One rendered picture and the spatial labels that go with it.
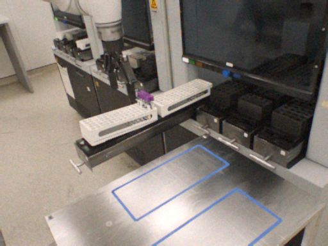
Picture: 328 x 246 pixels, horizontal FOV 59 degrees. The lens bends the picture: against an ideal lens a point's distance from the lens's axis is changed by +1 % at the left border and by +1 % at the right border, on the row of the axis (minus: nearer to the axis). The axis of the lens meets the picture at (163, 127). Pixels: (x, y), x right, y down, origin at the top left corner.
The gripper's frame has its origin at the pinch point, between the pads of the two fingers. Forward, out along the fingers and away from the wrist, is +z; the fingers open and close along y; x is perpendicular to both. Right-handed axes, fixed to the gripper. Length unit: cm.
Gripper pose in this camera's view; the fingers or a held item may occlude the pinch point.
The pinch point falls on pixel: (122, 91)
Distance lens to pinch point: 111.4
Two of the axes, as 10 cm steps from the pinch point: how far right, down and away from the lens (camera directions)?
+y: 6.0, 3.8, -7.0
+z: 1.1, 8.3, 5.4
